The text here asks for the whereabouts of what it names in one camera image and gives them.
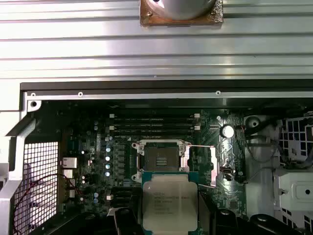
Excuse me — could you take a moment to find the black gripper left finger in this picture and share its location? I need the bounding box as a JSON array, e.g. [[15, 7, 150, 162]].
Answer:
[[58, 193, 143, 235]]

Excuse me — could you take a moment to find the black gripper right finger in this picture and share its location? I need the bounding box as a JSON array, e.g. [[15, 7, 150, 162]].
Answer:
[[198, 190, 299, 235]]

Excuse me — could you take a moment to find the CPU with silver top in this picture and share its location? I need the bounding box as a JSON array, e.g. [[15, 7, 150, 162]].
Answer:
[[141, 171, 200, 235]]

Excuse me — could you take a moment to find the CPU socket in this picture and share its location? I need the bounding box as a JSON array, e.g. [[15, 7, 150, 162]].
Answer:
[[131, 139, 191, 184]]

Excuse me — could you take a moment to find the green motherboard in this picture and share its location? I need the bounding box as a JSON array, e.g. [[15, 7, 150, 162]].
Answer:
[[58, 101, 246, 235]]

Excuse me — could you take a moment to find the black PC case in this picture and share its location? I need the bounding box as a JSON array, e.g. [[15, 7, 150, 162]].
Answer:
[[0, 82, 313, 235]]

